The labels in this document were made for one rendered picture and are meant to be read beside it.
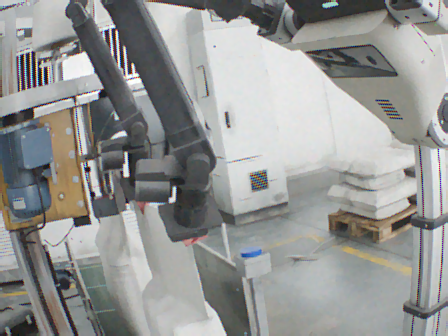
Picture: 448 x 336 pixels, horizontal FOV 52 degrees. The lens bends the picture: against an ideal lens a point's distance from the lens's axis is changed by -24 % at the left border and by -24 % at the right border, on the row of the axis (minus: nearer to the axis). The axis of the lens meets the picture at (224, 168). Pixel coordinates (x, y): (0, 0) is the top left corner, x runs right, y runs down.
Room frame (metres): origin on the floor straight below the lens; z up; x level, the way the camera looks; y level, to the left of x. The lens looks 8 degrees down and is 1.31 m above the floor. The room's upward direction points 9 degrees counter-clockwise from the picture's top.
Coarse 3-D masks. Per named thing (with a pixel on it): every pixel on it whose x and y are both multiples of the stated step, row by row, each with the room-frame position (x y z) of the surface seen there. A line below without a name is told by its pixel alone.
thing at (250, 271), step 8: (240, 256) 1.54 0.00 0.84; (256, 256) 1.51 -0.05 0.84; (264, 256) 1.51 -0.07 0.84; (240, 264) 1.52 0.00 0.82; (248, 264) 1.50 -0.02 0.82; (256, 264) 1.51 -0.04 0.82; (264, 264) 1.51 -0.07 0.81; (240, 272) 1.53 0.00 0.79; (248, 272) 1.50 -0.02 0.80; (256, 272) 1.50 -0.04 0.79; (264, 272) 1.51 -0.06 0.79
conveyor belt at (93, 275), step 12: (84, 264) 3.18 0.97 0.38; (96, 264) 3.18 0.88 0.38; (84, 276) 2.92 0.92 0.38; (96, 276) 2.91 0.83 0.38; (96, 288) 2.68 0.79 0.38; (96, 300) 2.48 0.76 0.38; (108, 300) 2.47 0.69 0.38; (108, 312) 2.29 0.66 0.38; (108, 324) 2.13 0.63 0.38; (120, 324) 2.13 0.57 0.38
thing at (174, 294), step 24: (144, 216) 1.45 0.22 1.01; (144, 240) 1.50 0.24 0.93; (168, 240) 1.18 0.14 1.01; (168, 264) 1.22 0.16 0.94; (192, 264) 1.08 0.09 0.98; (144, 288) 1.41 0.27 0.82; (168, 288) 1.27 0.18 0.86; (192, 288) 1.12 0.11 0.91; (144, 312) 1.37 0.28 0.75; (168, 312) 1.18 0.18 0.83; (192, 312) 1.13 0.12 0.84
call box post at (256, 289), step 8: (256, 280) 1.53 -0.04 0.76; (256, 288) 1.53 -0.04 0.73; (256, 296) 1.53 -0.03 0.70; (256, 304) 1.53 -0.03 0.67; (264, 304) 1.53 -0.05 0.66; (256, 312) 1.53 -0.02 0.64; (264, 312) 1.53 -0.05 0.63; (256, 320) 1.54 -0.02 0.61; (264, 320) 1.53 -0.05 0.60; (264, 328) 1.53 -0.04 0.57
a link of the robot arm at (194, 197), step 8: (176, 184) 0.93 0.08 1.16; (184, 184) 0.93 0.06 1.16; (208, 184) 0.94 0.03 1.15; (176, 192) 0.96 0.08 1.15; (184, 192) 0.93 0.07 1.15; (192, 192) 0.93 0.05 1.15; (200, 192) 0.93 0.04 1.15; (208, 192) 0.95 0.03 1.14; (184, 200) 0.95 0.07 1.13; (192, 200) 0.94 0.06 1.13; (200, 200) 0.95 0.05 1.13; (208, 200) 0.97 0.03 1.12; (192, 208) 0.96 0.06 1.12; (200, 208) 0.96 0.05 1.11
